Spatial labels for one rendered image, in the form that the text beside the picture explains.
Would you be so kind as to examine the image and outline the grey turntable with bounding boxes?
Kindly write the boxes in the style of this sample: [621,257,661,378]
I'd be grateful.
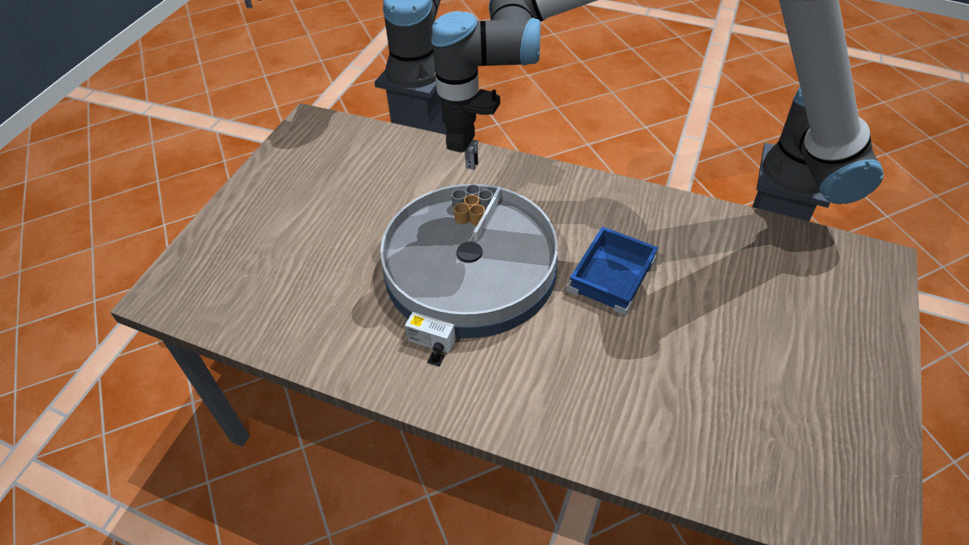
[380,184,559,339]

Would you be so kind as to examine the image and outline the white control box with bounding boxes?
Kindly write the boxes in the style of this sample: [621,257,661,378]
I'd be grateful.
[405,312,456,369]

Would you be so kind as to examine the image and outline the blue crate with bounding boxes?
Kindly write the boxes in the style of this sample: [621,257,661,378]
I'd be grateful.
[569,226,659,307]

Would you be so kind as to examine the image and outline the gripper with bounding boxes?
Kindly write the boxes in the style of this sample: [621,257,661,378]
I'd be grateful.
[443,98,481,173]

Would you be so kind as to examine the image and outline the wooden table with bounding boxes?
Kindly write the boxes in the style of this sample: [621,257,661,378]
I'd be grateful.
[111,104,926,545]

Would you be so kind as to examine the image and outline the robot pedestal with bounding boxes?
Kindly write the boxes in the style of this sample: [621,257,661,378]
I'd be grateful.
[376,59,455,135]
[753,140,833,222]

